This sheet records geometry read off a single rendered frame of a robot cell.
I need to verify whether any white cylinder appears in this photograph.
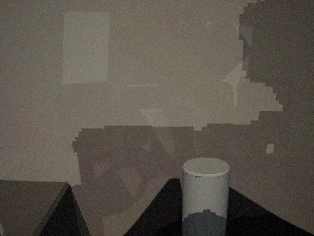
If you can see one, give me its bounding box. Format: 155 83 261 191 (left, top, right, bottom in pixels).
182 158 230 236

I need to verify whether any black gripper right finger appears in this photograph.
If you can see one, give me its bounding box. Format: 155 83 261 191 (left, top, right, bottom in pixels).
226 187 314 236

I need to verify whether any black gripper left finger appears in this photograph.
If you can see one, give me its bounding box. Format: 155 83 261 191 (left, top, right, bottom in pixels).
122 179 182 236

